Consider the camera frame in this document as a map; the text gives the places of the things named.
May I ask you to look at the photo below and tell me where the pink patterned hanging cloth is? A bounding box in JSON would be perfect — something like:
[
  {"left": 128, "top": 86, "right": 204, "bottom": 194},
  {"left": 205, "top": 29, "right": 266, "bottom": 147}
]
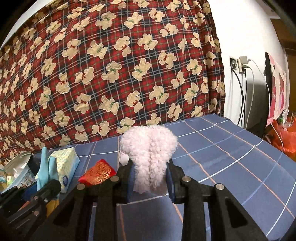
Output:
[{"left": 265, "top": 52, "right": 287, "bottom": 126}]

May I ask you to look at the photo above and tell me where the round gold pink tin lid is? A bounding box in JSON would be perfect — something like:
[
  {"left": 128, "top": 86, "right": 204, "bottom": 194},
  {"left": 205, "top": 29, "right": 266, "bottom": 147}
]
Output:
[{"left": 46, "top": 199, "right": 59, "bottom": 217}]

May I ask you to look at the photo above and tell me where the light blue glove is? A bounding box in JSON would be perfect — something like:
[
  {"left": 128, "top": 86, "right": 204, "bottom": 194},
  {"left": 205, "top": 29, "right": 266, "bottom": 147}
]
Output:
[{"left": 37, "top": 147, "right": 59, "bottom": 191}]

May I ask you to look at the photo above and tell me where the round metal tin container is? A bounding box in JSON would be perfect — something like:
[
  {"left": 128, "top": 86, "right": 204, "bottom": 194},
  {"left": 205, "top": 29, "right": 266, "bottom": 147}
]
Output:
[{"left": 1, "top": 151, "right": 36, "bottom": 193}]

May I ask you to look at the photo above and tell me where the red gold embroidered pouch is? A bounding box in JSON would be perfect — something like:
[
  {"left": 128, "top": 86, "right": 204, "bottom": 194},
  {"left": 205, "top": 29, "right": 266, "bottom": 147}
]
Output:
[{"left": 78, "top": 159, "right": 116, "bottom": 186}]

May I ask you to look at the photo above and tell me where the fluffy pink white plush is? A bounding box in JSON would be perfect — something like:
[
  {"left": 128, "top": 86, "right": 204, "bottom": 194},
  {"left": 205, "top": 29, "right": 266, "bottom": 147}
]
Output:
[{"left": 119, "top": 125, "right": 178, "bottom": 195}]

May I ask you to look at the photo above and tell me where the black power cable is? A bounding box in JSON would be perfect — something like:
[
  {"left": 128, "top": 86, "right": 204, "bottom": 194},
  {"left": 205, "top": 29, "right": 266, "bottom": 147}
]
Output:
[{"left": 230, "top": 58, "right": 246, "bottom": 128}]

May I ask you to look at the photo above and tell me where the red plaid teddy bear blanket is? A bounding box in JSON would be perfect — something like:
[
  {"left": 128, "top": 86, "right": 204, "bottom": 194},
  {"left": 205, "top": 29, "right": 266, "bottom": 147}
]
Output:
[{"left": 1, "top": 1, "right": 225, "bottom": 165}]

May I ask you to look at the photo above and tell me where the red plastic bag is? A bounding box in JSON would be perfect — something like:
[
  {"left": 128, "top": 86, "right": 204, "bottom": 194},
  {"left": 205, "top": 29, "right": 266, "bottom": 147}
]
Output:
[{"left": 265, "top": 118, "right": 296, "bottom": 161}]

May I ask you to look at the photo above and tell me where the blue checked bed sheet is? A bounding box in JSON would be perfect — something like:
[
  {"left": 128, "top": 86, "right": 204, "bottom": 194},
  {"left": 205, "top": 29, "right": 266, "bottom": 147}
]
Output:
[{"left": 32, "top": 113, "right": 296, "bottom": 241}]

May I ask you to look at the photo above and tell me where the yellow patterned tissue box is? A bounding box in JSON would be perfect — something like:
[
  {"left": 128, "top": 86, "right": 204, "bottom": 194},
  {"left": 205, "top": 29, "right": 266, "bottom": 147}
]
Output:
[{"left": 51, "top": 147, "right": 80, "bottom": 193}]

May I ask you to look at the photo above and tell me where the white charging cable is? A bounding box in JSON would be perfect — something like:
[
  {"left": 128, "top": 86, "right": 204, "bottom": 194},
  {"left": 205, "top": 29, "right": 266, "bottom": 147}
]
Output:
[{"left": 245, "top": 59, "right": 285, "bottom": 153}]

